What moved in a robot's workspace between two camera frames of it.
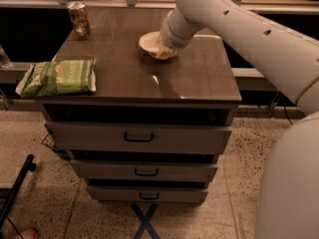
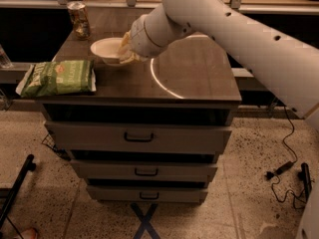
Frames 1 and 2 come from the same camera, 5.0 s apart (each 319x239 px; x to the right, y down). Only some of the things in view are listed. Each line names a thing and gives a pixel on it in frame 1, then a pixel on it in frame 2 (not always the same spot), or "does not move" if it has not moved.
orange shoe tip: [29, 234] does not move
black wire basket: [48, 140] does not move
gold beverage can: [81, 20] does not move
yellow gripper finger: [164, 53] -> [133, 58]
